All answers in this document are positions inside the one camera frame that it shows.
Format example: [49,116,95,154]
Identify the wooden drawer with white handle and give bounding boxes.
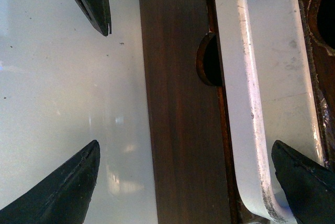
[198,0,334,223]

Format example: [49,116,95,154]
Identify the dark wooden drawer cabinet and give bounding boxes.
[140,0,232,223]

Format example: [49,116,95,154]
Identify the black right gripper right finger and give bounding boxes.
[271,140,334,223]

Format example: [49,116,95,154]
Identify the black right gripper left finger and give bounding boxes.
[1,140,101,223]

